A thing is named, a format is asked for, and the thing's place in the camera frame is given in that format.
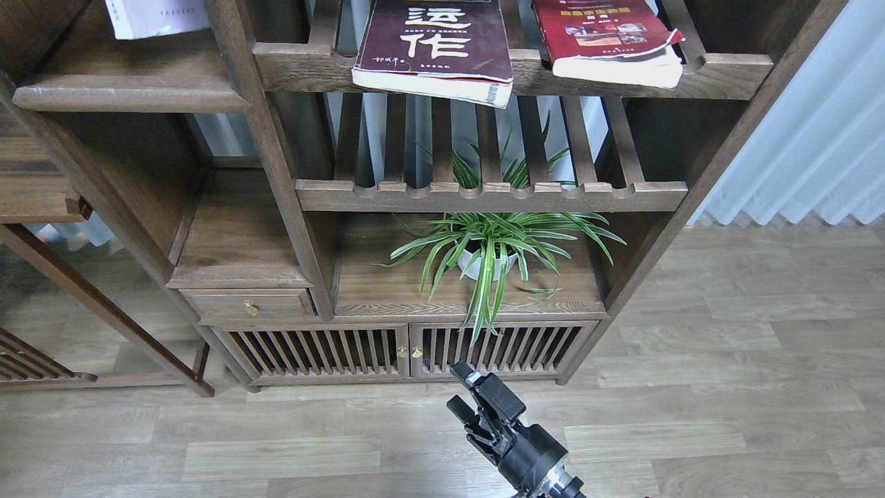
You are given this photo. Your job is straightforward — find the white plant pot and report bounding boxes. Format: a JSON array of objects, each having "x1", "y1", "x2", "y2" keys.
[{"x1": 458, "y1": 241, "x2": 502, "y2": 282}]

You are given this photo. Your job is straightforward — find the right slatted cabinet door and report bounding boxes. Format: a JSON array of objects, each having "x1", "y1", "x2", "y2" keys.
[{"x1": 405, "y1": 321, "x2": 597, "y2": 382}]

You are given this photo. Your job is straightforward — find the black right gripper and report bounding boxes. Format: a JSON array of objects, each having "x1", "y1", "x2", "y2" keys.
[{"x1": 446, "y1": 360, "x2": 571, "y2": 494}]

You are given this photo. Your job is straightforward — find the slatted cabinet door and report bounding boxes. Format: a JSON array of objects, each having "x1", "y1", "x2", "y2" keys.
[
  {"x1": 212, "y1": 324, "x2": 410, "y2": 387},
  {"x1": 405, "y1": 321, "x2": 597, "y2": 382}
]

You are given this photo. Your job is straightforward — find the dark wooden bookshelf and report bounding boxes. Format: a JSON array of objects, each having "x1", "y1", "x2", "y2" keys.
[{"x1": 2, "y1": 1, "x2": 847, "y2": 390}]

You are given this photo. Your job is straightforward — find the left slatted cabinet door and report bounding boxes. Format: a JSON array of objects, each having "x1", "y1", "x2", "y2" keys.
[{"x1": 212, "y1": 324, "x2": 410, "y2": 387}]

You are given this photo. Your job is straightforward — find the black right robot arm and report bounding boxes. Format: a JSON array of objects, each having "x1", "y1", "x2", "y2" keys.
[{"x1": 447, "y1": 360, "x2": 584, "y2": 497}]

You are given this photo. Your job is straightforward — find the white pleated curtain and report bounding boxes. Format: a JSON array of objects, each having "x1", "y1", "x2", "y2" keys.
[{"x1": 690, "y1": 1, "x2": 884, "y2": 225}]

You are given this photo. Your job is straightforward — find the small wooden drawer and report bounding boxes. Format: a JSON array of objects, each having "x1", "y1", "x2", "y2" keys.
[{"x1": 180, "y1": 288, "x2": 314, "y2": 325}]

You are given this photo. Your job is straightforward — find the maroon book white characters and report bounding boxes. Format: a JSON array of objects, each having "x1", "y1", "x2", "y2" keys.
[{"x1": 351, "y1": 1, "x2": 513, "y2": 109}]

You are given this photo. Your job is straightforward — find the white lavender book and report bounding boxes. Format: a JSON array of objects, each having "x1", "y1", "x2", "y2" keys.
[{"x1": 105, "y1": 1, "x2": 211, "y2": 40}]

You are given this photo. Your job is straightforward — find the green spider plant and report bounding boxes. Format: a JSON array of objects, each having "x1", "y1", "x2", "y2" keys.
[{"x1": 377, "y1": 114, "x2": 626, "y2": 347}]

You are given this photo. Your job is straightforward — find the brass drawer knob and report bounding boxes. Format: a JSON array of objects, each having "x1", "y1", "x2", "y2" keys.
[{"x1": 243, "y1": 300, "x2": 259, "y2": 316}]

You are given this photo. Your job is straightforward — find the red cover book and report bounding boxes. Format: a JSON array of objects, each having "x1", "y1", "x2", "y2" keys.
[{"x1": 532, "y1": 1, "x2": 684, "y2": 89}]

